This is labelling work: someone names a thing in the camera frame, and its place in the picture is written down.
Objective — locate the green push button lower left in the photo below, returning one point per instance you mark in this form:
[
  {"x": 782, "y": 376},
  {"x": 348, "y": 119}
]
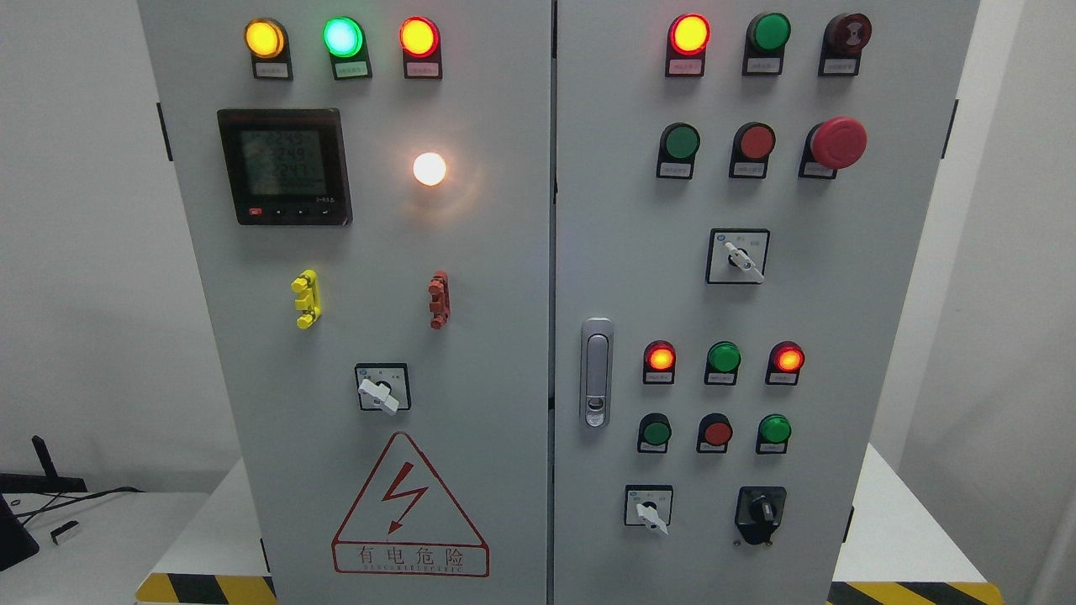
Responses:
[{"x": 653, "y": 434}]

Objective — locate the green lit indicator light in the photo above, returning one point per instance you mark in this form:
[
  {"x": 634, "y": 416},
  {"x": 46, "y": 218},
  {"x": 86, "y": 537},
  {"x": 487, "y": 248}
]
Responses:
[{"x": 346, "y": 43}]

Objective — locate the red push button upper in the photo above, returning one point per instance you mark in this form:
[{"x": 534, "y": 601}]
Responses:
[{"x": 750, "y": 151}]

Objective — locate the yellow terminal connector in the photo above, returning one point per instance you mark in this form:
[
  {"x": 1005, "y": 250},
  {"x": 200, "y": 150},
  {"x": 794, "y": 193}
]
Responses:
[{"x": 307, "y": 298}]

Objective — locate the white selector switch upper right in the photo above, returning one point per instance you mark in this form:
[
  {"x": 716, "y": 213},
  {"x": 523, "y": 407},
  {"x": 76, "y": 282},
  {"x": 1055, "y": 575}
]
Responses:
[{"x": 737, "y": 256}]

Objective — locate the red electric hazard sign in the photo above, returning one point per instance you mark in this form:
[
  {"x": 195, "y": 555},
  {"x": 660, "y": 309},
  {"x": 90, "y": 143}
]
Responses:
[{"x": 406, "y": 521}]

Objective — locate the grey left cabinet door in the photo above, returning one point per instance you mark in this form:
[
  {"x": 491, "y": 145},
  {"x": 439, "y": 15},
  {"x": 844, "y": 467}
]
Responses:
[{"x": 479, "y": 385}]

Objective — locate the white selector switch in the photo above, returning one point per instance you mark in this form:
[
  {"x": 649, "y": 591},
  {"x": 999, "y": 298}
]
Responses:
[
  {"x": 737, "y": 256},
  {"x": 649, "y": 506}
]

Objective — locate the red lit indicator light left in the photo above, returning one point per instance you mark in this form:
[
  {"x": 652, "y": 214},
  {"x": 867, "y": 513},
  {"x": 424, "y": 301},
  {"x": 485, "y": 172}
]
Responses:
[{"x": 420, "y": 43}]

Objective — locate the red lit indicator middle left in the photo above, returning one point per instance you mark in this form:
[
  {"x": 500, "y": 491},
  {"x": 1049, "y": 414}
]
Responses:
[{"x": 659, "y": 363}]

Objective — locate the red emergency stop button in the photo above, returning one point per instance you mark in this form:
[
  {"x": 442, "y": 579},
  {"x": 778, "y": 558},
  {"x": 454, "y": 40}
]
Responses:
[{"x": 832, "y": 145}]

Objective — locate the green indicator top right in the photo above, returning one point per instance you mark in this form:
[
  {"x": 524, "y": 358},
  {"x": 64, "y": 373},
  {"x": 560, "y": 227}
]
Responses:
[{"x": 765, "y": 41}]

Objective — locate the white glowing lamp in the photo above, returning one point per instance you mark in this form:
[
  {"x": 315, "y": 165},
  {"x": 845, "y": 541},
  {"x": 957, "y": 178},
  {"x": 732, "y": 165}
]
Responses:
[{"x": 429, "y": 168}]

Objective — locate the red push button lower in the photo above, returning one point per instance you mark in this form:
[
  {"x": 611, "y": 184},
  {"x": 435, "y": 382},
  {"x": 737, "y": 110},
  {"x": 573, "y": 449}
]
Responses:
[{"x": 714, "y": 434}]

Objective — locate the grey cabinet door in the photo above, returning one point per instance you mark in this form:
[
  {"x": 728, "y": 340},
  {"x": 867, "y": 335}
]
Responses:
[
  {"x": 634, "y": 247},
  {"x": 479, "y": 385}
]

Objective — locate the red push button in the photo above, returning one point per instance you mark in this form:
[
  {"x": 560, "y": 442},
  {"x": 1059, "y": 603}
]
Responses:
[
  {"x": 750, "y": 151},
  {"x": 714, "y": 434}
]

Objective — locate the red terminal connector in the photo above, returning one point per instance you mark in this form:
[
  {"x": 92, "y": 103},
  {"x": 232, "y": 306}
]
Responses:
[{"x": 440, "y": 305}]

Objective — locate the black digital power meter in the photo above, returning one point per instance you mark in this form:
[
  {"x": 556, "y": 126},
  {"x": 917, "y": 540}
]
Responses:
[{"x": 286, "y": 166}]

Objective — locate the silver door handle lock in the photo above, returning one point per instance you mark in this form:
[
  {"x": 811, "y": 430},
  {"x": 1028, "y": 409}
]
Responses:
[{"x": 597, "y": 345}]

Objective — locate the white selector switch left door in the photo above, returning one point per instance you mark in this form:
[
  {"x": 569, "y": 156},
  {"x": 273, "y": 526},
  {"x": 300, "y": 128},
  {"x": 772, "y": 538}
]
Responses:
[{"x": 383, "y": 387}]

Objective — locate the white selector switch lower right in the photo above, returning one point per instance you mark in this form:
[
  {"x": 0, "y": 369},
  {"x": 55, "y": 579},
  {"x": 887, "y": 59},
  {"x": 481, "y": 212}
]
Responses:
[{"x": 649, "y": 506}]

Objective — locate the yellow indicator light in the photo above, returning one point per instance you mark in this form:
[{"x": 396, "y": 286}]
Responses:
[{"x": 268, "y": 43}]

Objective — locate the small white usb adapter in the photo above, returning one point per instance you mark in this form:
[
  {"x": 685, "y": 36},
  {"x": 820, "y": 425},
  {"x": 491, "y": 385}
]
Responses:
[{"x": 64, "y": 532}]

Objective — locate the red lit indicator top right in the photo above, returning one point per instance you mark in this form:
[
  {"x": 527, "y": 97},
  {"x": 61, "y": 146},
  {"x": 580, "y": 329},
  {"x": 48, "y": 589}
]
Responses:
[{"x": 687, "y": 40}]

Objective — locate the white platform with hazard stripes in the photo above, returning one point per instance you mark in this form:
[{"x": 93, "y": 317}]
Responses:
[{"x": 894, "y": 552}]

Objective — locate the green push button upper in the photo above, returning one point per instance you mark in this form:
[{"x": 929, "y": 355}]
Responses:
[{"x": 677, "y": 150}]

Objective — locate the red indicator middle right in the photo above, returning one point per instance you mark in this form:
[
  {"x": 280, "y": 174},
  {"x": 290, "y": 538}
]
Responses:
[{"x": 784, "y": 364}]

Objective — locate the black rotary knob switch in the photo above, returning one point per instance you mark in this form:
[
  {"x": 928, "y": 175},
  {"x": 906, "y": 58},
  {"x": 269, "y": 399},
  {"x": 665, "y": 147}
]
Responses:
[{"x": 759, "y": 513}]

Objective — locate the dark red buzzer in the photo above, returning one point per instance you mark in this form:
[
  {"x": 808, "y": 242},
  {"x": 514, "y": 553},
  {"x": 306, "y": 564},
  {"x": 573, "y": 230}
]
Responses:
[{"x": 843, "y": 42}]

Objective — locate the grey right cabinet door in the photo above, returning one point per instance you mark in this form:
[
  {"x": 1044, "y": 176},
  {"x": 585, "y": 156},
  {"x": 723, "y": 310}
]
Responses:
[{"x": 634, "y": 247}]

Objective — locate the green indicator middle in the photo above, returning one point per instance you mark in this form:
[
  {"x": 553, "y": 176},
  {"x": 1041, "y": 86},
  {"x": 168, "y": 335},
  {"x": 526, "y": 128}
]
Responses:
[{"x": 722, "y": 364}]

